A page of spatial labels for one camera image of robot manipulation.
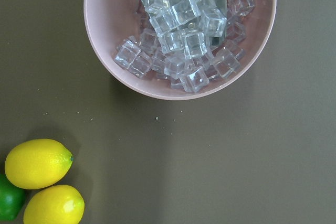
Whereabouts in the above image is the pile of clear ice cubes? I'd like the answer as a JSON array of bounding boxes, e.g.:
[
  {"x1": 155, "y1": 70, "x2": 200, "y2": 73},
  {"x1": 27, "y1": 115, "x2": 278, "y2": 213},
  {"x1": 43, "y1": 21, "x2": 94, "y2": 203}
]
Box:
[{"x1": 114, "y1": 0, "x2": 255, "y2": 93}]

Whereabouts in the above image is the metal ice scoop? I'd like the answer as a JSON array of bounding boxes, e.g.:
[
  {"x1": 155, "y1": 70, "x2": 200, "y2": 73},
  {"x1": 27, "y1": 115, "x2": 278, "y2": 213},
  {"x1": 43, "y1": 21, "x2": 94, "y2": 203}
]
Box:
[{"x1": 141, "y1": 0, "x2": 227, "y2": 53}]

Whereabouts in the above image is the pink bowl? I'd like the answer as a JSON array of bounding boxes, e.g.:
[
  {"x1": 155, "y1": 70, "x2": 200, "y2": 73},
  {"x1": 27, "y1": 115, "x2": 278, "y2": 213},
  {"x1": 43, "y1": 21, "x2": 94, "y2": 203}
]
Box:
[{"x1": 83, "y1": 0, "x2": 277, "y2": 100}]

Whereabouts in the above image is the lemon upper whole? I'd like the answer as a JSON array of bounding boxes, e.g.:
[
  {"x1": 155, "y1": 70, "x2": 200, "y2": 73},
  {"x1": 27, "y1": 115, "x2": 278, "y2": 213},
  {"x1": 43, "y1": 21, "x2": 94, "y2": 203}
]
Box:
[{"x1": 5, "y1": 138, "x2": 74, "y2": 189}]

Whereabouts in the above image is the lemon whole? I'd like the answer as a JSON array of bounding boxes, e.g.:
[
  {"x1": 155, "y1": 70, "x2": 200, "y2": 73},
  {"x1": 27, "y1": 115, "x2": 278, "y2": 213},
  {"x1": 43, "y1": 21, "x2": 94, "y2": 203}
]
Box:
[
  {"x1": 5, "y1": 138, "x2": 74, "y2": 189},
  {"x1": 23, "y1": 185, "x2": 85, "y2": 223}
]

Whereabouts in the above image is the lemon lower whole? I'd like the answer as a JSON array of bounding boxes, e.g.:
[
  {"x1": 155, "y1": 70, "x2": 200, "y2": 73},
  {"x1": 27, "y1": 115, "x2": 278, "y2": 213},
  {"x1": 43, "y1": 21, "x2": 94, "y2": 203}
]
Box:
[{"x1": 23, "y1": 185, "x2": 85, "y2": 223}]

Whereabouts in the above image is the green lime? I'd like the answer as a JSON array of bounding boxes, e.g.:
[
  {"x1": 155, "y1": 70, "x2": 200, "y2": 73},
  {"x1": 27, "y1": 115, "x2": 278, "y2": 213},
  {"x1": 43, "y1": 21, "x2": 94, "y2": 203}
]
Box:
[{"x1": 1, "y1": 174, "x2": 26, "y2": 221}]

